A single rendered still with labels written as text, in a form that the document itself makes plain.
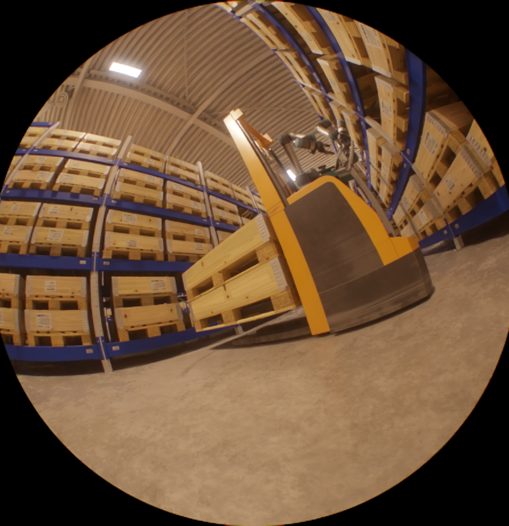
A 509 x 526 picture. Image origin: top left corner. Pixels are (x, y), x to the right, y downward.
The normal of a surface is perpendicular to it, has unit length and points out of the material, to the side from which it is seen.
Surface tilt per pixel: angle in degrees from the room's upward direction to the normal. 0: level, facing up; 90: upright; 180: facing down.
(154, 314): 90
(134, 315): 90
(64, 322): 90
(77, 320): 90
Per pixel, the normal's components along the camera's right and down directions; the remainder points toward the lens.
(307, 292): -0.62, -0.04
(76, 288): 0.72, -0.40
